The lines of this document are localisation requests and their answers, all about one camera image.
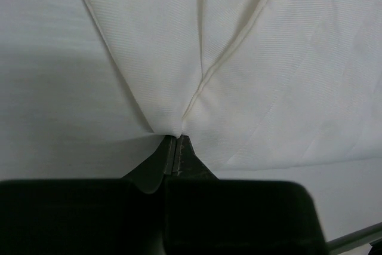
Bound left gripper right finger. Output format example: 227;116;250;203
174;136;217;180

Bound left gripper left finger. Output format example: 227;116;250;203
122;136;177;194

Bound white pleated skirt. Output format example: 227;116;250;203
84;0;381;170

